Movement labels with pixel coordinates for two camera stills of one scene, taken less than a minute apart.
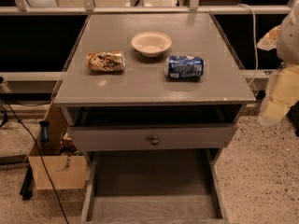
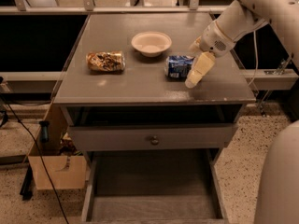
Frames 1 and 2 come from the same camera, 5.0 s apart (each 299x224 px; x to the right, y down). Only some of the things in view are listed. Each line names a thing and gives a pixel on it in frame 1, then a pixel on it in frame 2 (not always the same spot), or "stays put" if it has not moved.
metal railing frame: x=90 y=9 stays put
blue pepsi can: x=182 y=66 stays put
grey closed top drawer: x=196 y=135 stays put
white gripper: x=289 y=46 → x=214 y=40
